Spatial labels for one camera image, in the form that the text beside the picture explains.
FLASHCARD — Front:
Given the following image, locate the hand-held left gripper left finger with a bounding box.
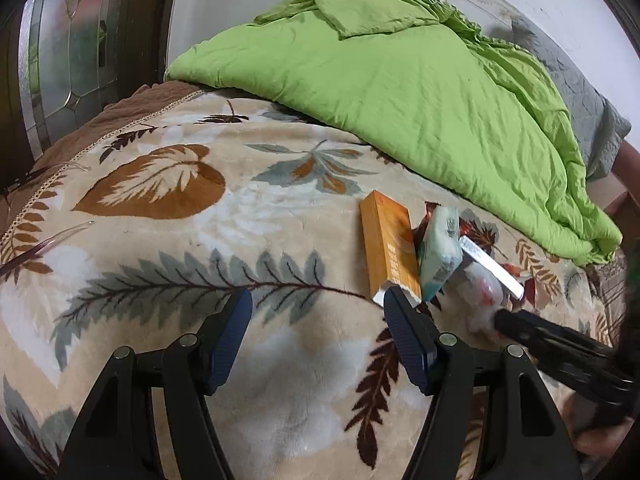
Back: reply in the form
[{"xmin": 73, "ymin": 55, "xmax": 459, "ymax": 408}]
[{"xmin": 55, "ymin": 287, "xmax": 253, "ymax": 480}]

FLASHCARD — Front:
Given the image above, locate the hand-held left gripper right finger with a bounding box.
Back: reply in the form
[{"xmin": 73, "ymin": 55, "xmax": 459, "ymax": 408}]
[{"xmin": 382, "ymin": 286, "xmax": 583, "ymax": 480}]

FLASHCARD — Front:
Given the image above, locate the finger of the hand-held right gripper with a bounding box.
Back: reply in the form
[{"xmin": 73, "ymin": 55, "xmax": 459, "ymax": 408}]
[
  {"xmin": 492, "ymin": 307, "xmax": 623, "ymax": 361},
  {"xmin": 535, "ymin": 342, "xmax": 637, "ymax": 406}
]

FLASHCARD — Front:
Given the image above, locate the clear plastic bag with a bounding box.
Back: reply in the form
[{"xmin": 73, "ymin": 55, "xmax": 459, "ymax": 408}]
[{"xmin": 462, "ymin": 265, "xmax": 507, "ymax": 336}]

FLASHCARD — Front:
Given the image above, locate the white barcode box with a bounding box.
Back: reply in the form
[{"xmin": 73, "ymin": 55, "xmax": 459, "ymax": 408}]
[{"xmin": 459, "ymin": 235, "xmax": 525, "ymax": 301}]

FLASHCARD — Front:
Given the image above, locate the teal tissue pack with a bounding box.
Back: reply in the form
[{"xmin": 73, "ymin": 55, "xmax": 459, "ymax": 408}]
[{"xmin": 417, "ymin": 206, "xmax": 464, "ymax": 303}]

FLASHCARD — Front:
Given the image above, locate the orange box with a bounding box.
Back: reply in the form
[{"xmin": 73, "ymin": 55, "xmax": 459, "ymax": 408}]
[{"xmin": 360, "ymin": 190, "xmax": 424, "ymax": 308}]

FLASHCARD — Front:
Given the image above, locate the person's right hand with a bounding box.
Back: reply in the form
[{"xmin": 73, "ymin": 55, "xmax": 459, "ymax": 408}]
[{"xmin": 572, "ymin": 422, "xmax": 640, "ymax": 466}]

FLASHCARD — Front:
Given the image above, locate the striped pillow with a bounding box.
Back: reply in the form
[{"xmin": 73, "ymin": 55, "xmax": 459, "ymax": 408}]
[{"xmin": 596, "ymin": 252, "xmax": 630, "ymax": 312}]

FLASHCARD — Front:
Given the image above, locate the leaf print blanket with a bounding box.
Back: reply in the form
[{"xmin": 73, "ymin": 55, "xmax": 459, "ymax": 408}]
[{"xmin": 0, "ymin": 92, "xmax": 631, "ymax": 480}]

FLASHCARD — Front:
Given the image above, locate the brown sofa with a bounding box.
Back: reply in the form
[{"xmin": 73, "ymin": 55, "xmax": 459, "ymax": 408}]
[{"xmin": 587, "ymin": 137, "xmax": 640, "ymax": 221}]

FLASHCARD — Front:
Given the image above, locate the grey quilted pillow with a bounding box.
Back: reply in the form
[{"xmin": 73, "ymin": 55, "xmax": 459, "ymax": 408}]
[{"xmin": 510, "ymin": 17, "xmax": 632, "ymax": 181}]

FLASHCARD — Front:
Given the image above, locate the green quilt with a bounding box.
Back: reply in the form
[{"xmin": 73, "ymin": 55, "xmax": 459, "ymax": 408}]
[{"xmin": 164, "ymin": 0, "xmax": 623, "ymax": 267}]

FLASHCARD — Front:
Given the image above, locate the brown lace-trimmed sofa cover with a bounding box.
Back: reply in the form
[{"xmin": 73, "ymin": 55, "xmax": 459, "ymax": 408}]
[{"xmin": 0, "ymin": 81, "xmax": 206, "ymax": 201}]

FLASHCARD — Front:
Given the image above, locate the stained glass door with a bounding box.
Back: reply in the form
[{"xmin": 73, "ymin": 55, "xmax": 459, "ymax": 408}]
[{"xmin": 0, "ymin": 0, "xmax": 181, "ymax": 181}]

